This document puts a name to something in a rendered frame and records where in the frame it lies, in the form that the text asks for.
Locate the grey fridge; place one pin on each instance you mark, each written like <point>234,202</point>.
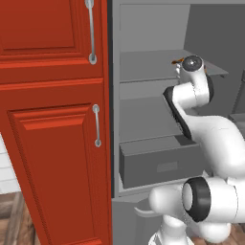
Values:
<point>143,28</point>

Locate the tall red cupboard door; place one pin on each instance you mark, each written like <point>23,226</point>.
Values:
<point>57,166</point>

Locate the orange chicken drumstick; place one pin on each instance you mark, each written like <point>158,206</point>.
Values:
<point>177,60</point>

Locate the grey fridge drawer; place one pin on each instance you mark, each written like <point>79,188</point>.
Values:
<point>150,166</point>

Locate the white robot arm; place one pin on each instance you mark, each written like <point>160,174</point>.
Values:
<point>220,143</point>

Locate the grey fridge shelf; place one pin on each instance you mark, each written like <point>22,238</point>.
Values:
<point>146,65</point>
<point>143,119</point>

